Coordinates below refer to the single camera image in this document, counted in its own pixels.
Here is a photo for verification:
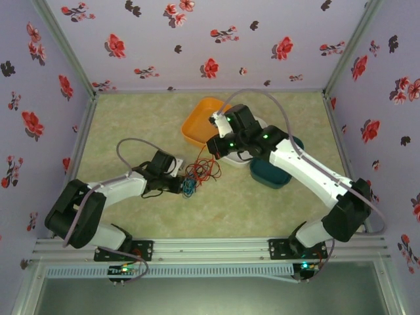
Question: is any thin red cable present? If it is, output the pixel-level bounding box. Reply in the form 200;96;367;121
193;147;222;183
184;159;214;185

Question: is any aluminium mounting rail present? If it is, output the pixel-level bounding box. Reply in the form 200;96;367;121
31;238;390;263

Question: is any thin blue cable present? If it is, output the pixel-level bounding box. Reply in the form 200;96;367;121
182;175;201;198
181;177;201;200

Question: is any white slotted cable duct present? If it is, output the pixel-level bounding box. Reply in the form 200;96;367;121
44;264;295;280

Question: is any white plastic container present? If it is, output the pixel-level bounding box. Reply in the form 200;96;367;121
220;116;268;169

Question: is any aluminium back rail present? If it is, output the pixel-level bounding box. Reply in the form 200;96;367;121
93;87;327;96

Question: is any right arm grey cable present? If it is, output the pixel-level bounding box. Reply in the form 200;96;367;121
216;89;387;284

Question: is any aluminium side rail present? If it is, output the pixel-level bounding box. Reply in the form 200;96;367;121
49;93;99;240
323;93;375;236

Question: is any teal plastic container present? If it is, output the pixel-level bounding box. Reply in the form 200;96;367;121
249;136;305;190

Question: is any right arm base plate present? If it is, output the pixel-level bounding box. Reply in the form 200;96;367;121
268;238;329;262

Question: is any orange plastic container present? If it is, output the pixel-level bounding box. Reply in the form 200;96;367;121
180;96;230;148

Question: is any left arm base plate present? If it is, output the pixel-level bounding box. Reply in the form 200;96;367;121
94;239;155;263

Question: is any aluminium frame post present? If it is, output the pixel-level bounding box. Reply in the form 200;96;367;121
323;0;385;98
31;0;99;96

